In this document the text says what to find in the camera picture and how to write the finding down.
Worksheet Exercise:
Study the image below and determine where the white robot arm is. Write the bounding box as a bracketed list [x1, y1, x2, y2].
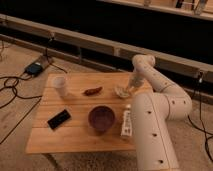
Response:
[129, 55, 192, 171]

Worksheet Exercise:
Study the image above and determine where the brown sausage toy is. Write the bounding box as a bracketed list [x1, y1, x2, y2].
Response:
[83, 87, 103, 96]

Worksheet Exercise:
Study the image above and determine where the purple bowl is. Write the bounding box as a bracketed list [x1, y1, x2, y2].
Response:
[88, 106, 115, 132]

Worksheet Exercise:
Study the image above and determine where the white bottle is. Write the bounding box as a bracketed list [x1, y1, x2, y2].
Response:
[121, 104, 132, 137]

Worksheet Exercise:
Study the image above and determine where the white plastic cup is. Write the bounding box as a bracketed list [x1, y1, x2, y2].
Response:
[52, 77, 68, 97]

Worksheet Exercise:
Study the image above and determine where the black phone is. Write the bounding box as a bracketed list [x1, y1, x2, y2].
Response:
[47, 109, 71, 130]

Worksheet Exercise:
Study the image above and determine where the black power adapter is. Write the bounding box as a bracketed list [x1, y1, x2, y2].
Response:
[24, 63, 43, 76]

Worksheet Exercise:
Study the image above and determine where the black cable right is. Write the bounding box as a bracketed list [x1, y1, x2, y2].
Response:
[186, 71, 213, 164]

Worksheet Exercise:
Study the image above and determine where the black floor cable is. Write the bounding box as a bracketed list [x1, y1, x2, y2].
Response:
[0, 63, 54, 144]

